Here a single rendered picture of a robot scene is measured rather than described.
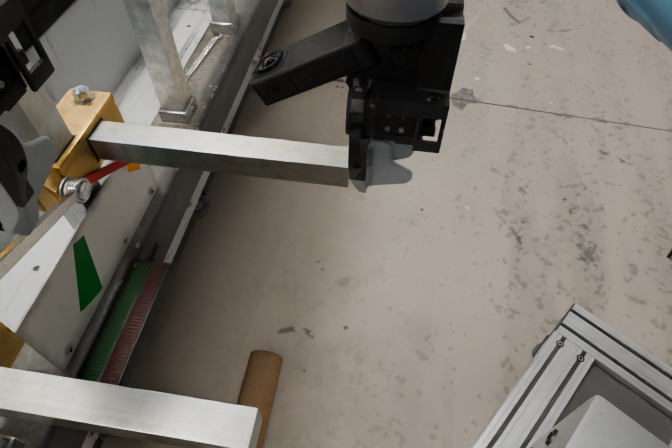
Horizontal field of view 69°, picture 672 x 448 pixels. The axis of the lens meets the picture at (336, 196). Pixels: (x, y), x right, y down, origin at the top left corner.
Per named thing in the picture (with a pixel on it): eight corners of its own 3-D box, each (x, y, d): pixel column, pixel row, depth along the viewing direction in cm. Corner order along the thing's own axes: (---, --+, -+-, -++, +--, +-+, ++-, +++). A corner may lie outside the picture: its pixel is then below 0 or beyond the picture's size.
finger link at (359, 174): (363, 192, 45) (368, 121, 38) (347, 190, 45) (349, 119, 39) (369, 156, 48) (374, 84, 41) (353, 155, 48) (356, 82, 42)
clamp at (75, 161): (127, 126, 57) (112, 91, 53) (70, 216, 49) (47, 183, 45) (82, 121, 58) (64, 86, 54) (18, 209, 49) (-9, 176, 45)
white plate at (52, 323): (160, 186, 67) (137, 132, 59) (66, 373, 51) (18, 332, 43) (156, 185, 67) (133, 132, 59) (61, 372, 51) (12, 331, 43)
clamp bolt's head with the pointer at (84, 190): (151, 145, 60) (76, 183, 46) (152, 164, 61) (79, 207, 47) (136, 143, 60) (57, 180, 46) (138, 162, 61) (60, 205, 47)
